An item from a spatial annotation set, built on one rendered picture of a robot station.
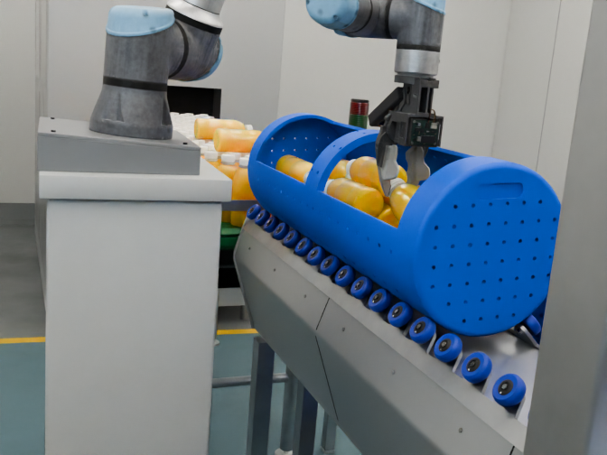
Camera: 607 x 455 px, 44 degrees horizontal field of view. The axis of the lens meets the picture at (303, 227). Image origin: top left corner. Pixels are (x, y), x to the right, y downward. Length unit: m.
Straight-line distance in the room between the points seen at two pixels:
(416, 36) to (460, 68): 5.66
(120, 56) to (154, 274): 0.39
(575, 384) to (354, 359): 0.85
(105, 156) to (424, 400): 0.66
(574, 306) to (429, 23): 0.84
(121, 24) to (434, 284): 0.70
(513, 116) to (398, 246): 5.82
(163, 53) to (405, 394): 0.72
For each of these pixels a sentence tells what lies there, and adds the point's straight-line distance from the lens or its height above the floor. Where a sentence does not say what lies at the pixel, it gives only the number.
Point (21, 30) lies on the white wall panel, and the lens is 6.03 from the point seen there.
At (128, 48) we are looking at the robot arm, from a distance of 1.38.
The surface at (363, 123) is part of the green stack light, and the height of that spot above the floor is 1.18.
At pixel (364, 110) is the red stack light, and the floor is 1.22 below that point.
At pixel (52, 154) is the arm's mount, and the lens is 1.31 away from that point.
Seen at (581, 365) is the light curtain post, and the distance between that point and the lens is 0.53.
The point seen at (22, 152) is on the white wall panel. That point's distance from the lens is 6.08.
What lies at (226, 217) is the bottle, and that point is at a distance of 2.14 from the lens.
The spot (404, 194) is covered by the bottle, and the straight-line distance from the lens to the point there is 1.29.
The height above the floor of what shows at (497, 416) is 0.93.
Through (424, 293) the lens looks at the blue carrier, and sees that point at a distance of 1.17.
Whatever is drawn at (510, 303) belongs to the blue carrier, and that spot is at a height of 1.01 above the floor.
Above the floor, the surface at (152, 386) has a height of 0.76.
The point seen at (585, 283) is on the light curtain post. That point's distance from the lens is 0.52.
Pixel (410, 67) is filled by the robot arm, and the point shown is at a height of 1.36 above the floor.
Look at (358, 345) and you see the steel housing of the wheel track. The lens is 1.36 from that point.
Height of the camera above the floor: 1.36
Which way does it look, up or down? 12 degrees down
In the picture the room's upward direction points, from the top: 5 degrees clockwise
